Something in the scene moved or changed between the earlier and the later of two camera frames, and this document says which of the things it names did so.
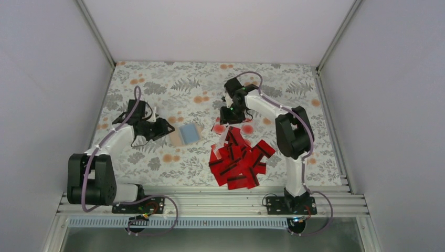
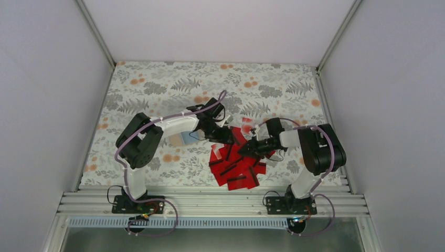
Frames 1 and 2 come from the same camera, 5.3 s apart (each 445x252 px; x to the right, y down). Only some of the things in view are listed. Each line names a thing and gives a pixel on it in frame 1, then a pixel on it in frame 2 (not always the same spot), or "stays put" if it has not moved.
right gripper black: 226,117 → 253,149
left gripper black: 161,128 → 223,136
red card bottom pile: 236,182 stays put
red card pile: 221,167 stays put
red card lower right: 251,180 stays put
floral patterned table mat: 188,96 stays put
